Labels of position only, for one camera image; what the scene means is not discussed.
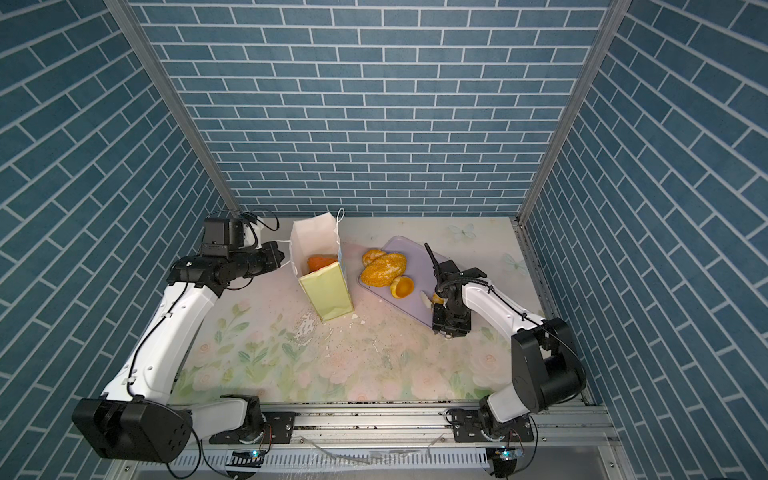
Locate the lavender plastic tray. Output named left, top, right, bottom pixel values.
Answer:
left=358, top=236, right=470, bottom=331

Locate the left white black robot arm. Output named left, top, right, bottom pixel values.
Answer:
left=72, top=242, right=285, bottom=464

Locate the aluminium front rail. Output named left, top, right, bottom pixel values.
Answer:
left=125, top=403, right=613, bottom=451

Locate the sesame oval bread loaf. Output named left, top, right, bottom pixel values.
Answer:
left=360, top=253, right=407, bottom=288

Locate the white vented cable duct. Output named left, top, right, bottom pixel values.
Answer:
left=137, top=448, right=490, bottom=472

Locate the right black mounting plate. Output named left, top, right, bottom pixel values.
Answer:
left=444, top=408, right=534, bottom=443

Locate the yellow orange round bun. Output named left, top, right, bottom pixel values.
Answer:
left=390, top=276, right=415, bottom=300

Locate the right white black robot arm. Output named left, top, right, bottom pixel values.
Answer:
left=433, top=278, right=586, bottom=429

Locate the reddish brown croissant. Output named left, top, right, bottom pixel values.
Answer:
left=307, top=255, right=338, bottom=273

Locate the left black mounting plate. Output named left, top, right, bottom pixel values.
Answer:
left=209, top=411, right=296, bottom=446

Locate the black mounting plate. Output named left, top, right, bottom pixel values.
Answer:
left=444, top=408, right=534, bottom=443
left=209, top=411, right=296, bottom=446

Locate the small golden roll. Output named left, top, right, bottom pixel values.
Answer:
left=362, top=249, right=386, bottom=267

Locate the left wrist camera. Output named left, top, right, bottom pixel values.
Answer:
left=199, top=212, right=262, bottom=257

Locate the white green paper bag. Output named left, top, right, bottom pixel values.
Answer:
left=287, top=208, right=354, bottom=321

